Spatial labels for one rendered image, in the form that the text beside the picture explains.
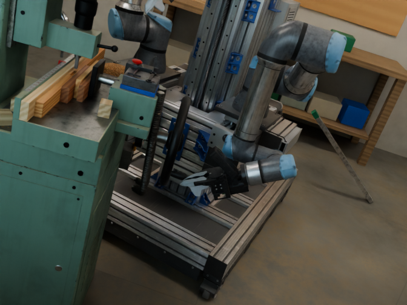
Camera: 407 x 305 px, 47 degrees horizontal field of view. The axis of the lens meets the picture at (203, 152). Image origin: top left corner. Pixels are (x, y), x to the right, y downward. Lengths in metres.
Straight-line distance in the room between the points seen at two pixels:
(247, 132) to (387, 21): 3.25
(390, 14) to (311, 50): 3.21
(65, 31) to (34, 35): 0.08
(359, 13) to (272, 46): 3.17
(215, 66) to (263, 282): 1.07
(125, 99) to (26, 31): 0.32
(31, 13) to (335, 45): 0.85
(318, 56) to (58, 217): 0.89
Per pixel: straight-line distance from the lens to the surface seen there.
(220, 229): 2.22
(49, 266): 1.52
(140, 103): 1.33
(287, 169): 1.43
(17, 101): 1.17
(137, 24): 1.95
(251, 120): 1.49
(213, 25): 2.00
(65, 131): 1.16
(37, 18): 1.37
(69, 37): 1.39
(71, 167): 1.32
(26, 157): 1.35
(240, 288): 2.27
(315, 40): 1.43
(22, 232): 1.48
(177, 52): 4.24
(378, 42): 4.65
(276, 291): 2.35
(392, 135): 4.92
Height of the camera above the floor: 1.41
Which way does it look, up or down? 25 degrees down
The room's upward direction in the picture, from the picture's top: 18 degrees clockwise
